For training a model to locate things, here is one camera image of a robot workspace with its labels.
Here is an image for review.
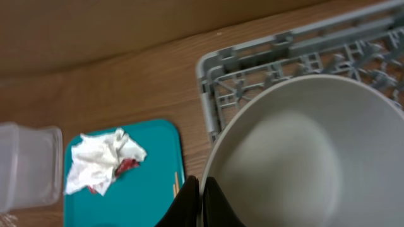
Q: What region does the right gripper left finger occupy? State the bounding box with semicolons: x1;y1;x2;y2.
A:
155;175;199;227

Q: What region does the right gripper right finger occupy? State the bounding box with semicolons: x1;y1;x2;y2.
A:
203;177;246;227

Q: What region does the wooden chopstick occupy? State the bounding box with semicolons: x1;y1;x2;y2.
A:
174;172;180;195
173;184;177;198

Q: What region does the grey bowl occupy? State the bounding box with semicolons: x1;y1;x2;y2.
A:
201;75;403;226

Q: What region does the grey dishwasher rack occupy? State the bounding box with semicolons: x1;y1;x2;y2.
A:
196;1;403;142

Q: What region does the teal serving tray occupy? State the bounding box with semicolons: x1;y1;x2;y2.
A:
63;119;185;227

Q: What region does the red wrapper scrap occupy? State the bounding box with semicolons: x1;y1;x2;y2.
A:
87;159;140;196

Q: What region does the crumpled white napkin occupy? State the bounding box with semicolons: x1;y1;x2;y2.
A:
64;128;147;195

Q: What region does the clear plastic storage bin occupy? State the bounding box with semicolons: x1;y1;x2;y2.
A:
1;122;63;213

